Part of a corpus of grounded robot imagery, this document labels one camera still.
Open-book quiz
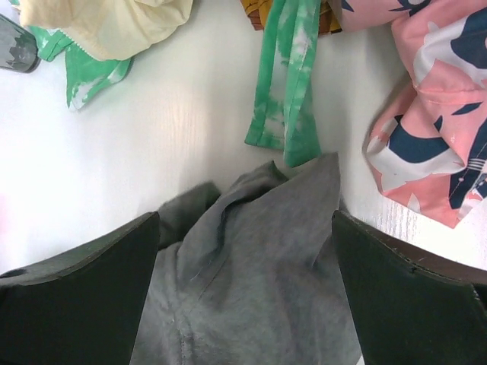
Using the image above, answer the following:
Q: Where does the cream yellow cloth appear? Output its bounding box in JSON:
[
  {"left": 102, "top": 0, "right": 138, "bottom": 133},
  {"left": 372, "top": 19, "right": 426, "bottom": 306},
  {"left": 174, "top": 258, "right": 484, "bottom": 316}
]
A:
[{"left": 16, "top": 0, "right": 193, "bottom": 61}]

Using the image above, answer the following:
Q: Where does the grey cloth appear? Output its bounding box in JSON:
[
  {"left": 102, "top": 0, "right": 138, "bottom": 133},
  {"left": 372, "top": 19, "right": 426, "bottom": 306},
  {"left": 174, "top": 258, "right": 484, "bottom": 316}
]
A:
[{"left": 131, "top": 154, "right": 361, "bottom": 364}]

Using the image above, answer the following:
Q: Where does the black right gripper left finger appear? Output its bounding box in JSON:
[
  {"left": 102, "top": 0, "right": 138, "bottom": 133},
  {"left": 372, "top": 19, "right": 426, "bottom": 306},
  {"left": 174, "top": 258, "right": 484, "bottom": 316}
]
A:
[{"left": 1, "top": 212, "right": 160, "bottom": 364}]

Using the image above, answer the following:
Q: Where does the green tie-dye cloth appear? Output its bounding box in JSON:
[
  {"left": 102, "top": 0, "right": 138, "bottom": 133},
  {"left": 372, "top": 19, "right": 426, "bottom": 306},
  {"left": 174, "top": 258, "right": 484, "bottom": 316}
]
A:
[{"left": 22, "top": 1, "right": 321, "bottom": 167}]

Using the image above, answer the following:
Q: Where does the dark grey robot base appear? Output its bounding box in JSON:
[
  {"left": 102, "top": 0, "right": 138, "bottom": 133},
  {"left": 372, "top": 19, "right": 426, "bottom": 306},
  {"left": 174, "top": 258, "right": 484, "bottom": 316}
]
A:
[{"left": 0, "top": 15, "right": 40, "bottom": 73}]

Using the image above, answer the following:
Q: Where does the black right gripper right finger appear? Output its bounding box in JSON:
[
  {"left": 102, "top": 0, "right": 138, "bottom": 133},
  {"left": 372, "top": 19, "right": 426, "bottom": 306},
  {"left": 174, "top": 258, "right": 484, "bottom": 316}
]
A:
[{"left": 332, "top": 211, "right": 486, "bottom": 364}]

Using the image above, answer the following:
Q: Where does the mustard brown patterned cloth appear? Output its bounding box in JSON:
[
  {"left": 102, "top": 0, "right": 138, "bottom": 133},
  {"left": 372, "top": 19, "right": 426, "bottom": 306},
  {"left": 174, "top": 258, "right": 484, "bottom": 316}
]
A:
[{"left": 240, "top": 0, "right": 342, "bottom": 36}]

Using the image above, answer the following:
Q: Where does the pink patterned cloth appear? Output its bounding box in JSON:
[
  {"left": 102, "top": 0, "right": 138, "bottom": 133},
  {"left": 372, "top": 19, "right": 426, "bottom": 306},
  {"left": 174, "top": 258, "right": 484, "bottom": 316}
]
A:
[{"left": 330, "top": 1, "right": 486, "bottom": 227}]

